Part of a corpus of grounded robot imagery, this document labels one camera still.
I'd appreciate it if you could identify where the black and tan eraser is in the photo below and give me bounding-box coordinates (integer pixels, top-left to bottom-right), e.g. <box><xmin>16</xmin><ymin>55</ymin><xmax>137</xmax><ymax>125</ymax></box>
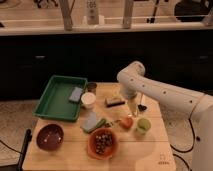
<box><xmin>105</xmin><ymin>97</ymin><xmax>125</xmax><ymax>107</ymax></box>

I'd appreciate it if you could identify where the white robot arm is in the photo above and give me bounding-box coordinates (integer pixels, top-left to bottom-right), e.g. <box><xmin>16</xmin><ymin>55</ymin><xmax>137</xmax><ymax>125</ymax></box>
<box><xmin>117</xmin><ymin>61</ymin><xmax>213</xmax><ymax>171</ymax></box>

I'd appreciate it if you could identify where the orange bowl with nuts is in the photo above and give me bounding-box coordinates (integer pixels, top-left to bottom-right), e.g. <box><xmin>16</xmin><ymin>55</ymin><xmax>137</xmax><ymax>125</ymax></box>
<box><xmin>87</xmin><ymin>128</ymin><xmax>118</xmax><ymax>160</ymax></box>

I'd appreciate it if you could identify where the purple bowl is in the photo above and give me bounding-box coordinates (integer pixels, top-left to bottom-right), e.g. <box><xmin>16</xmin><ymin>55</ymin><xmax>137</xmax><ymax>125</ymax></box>
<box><xmin>36</xmin><ymin>124</ymin><xmax>64</xmax><ymax>151</ymax></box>

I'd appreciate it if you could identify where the black and white spoon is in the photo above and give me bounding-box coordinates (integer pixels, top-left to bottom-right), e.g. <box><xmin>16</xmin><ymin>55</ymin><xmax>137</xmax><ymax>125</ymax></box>
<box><xmin>138</xmin><ymin>94</ymin><xmax>147</xmax><ymax>112</ymax></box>

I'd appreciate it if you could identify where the orange carrot toy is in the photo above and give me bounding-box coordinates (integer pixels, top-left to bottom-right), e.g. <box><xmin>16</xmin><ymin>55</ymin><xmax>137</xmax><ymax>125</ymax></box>
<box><xmin>119</xmin><ymin>116</ymin><xmax>134</xmax><ymax>129</ymax></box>

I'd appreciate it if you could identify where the green cup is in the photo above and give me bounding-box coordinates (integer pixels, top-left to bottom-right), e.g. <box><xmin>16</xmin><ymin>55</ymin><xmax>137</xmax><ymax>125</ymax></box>
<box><xmin>136</xmin><ymin>118</ymin><xmax>151</xmax><ymax>135</ymax></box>

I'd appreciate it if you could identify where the small fork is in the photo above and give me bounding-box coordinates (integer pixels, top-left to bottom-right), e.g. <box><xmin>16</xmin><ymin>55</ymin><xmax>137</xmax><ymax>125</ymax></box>
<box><xmin>104</xmin><ymin>119</ymin><xmax>121</xmax><ymax>127</ymax></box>

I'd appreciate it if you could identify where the green cucumber toy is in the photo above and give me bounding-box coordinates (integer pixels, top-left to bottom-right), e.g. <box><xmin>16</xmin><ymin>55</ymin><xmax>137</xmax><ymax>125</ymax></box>
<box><xmin>87</xmin><ymin>118</ymin><xmax>106</xmax><ymax>134</ymax></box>

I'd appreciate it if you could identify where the dark metal cup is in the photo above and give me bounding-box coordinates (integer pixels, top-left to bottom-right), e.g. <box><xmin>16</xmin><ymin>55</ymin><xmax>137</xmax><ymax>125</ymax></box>
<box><xmin>87</xmin><ymin>82</ymin><xmax>97</xmax><ymax>93</ymax></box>

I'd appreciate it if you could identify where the white cup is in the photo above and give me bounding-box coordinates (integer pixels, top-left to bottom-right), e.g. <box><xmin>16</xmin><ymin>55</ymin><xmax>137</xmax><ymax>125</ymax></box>
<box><xmin>81</xmin><ymin>92</ymin><xmax>96</xmax><ymax>109</ymax></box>

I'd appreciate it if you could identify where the grey sponge in tray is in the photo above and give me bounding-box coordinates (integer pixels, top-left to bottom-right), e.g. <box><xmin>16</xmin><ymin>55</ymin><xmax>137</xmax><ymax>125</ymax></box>
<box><xmin>69</xmin><ymin>87</ymin><xmax>83</xmax><ymax>102</ymax></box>

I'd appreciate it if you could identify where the green plastic tray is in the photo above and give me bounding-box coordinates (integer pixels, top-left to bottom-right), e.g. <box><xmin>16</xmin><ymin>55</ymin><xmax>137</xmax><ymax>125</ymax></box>
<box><xmin>34</xmin><ymin>75</ymin><xmax>87</xmax><ymax>122</ymax></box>

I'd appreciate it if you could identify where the white remote device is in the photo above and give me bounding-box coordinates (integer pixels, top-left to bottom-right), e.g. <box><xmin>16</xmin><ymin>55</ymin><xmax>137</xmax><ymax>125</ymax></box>
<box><xmin>86</xmin><ymin>0</ymin><xmax>99</xmax><ymax>25</ymax></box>

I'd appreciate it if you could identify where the black pole left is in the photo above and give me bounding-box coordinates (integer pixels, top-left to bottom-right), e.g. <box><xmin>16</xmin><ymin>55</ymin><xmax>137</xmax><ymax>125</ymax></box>
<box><xmin>17</xmin><ymin>129</ymin><xmax>32</xmax><ymax>171</ymax></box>

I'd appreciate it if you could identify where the black cable on floor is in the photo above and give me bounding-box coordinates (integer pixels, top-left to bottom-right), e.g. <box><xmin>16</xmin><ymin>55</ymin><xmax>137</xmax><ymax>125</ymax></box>
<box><xmin>169</xmin><ymin>118</ymin><xmax>198</xmax><ymax>171</ymax></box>

